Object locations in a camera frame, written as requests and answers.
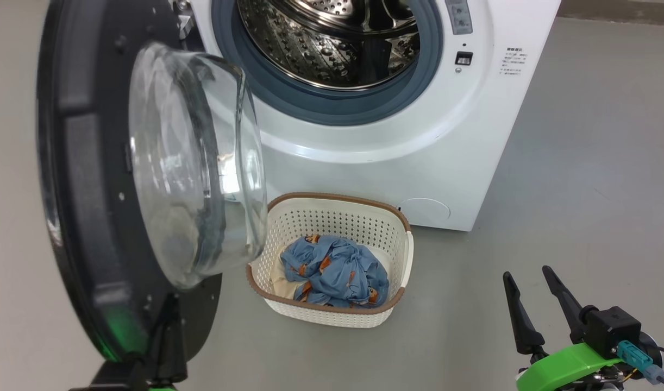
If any stainless steel washing machine drum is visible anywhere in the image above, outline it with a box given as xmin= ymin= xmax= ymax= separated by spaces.
xmin=237 ymin=0 xmax=421 ymax=91

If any black round glass washer door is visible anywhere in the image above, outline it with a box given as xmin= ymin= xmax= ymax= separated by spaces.
xmin=36 ymin=0 xmax=268 ymax=370

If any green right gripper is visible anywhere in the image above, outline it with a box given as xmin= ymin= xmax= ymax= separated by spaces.
xmin=503 ymin=266 xmax=627 ymax=391

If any blue cartoon print garment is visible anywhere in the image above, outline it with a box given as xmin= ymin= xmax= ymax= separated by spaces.
xmin=280 ymin=235 xmax=390 ymax=308

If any white perforated laundry basket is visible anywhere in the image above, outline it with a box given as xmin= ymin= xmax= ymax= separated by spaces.
xmin=246 ymin=192 xmax=414 ymax=329

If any cream printed garment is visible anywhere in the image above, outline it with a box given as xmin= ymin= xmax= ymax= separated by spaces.
xmin=271 ymin=247 xmax=391 ymax=300

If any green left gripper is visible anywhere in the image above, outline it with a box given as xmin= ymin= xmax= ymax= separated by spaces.
xmin=68 ymin=293 xmax=189 ymax=391

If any black cable with teal connector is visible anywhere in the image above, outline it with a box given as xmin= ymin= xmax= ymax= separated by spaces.
xmin=616 ymin=340 xmax=664 ymax=391

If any round white filter cover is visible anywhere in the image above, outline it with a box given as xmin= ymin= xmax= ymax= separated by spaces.
xmin=398 ymin=198 xmax=451 ymax=223

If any white front-load washing machine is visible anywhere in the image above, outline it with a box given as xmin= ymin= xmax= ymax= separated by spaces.
xmin=172 ymin=0 xmax=562 ymax=232

